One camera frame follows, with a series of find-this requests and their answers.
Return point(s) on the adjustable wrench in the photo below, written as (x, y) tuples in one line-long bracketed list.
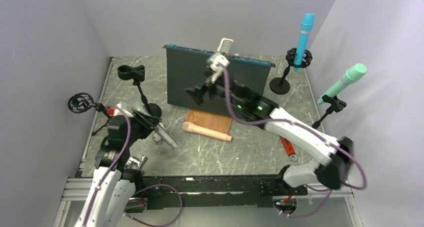
[(289, 149)]

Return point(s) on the white plastic faucet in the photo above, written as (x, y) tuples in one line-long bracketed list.
[(156, 138)]

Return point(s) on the pink microphone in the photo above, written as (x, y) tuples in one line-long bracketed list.
[(193, 128)]

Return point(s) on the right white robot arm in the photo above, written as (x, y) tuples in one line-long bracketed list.
[(334, 157)]

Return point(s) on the wooden board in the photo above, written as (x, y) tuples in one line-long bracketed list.
[(216, 122)]

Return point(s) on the chrome metal faucet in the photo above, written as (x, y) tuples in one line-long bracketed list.
[(134, 163)]

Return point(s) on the black clip stand right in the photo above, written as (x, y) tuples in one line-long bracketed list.
[(336, 105)]

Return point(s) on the blue microphone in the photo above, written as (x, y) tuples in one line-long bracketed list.
[(306, 26)]

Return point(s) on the dark grey upright panel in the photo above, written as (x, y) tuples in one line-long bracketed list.
[(187, 67)]

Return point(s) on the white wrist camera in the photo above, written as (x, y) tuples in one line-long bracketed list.
[(217, 62), (121, 108)]

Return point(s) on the mint green microphone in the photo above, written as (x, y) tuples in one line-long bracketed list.
[(351, 75)]

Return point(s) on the grey microphone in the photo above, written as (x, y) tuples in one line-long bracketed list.
[(160, 130)]

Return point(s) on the black tripod shock-mount stand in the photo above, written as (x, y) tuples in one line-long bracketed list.
[(82, 102)]

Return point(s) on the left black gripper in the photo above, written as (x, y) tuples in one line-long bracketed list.
[(147, 122)]

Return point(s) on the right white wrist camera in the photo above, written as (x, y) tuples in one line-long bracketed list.
[(217, 62)]

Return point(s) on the white object behind panel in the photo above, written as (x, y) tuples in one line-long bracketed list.
[(225, 45)]

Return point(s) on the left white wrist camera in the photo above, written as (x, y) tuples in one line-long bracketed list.
[(121, 108)]

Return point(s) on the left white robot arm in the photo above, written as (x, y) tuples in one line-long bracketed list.
[(113, 182)]

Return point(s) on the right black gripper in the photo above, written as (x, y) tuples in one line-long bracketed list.
[(197, 94)]

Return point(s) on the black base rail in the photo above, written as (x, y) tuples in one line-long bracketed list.
[(214, 190)]

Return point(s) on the black round-base clip stand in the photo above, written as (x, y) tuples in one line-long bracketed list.
[(137, 75)]

